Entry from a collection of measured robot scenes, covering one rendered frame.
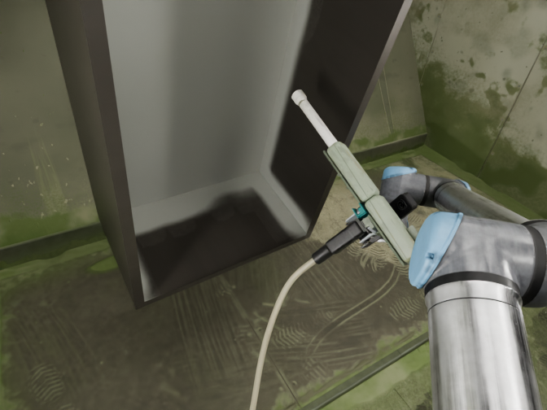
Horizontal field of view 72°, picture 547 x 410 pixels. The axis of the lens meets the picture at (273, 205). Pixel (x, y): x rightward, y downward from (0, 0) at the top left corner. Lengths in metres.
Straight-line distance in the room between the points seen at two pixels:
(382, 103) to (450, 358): 2.26
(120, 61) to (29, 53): 0.99
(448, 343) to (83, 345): 1.34
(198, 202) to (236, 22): 0.60
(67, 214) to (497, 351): 1.69
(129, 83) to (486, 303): 0.88
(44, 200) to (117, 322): 0.62
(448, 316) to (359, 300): 1.21
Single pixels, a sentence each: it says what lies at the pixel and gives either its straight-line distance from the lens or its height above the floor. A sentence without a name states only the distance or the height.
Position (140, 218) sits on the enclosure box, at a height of 0.52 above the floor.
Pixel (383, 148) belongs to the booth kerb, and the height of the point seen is 0.14.
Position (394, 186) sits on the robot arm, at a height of 0.76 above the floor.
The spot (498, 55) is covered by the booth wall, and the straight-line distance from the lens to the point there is 2.62.
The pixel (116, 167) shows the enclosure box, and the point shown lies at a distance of 0.70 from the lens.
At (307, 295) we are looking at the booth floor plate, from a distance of 1.68.
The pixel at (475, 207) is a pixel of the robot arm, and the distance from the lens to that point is 0.89.
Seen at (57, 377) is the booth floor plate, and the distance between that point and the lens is 1.58.
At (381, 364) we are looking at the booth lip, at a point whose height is 0.04.
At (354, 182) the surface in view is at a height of 0.89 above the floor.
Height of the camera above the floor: 1.35
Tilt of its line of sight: 38 degrees down
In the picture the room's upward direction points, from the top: 5 degrees clockwise
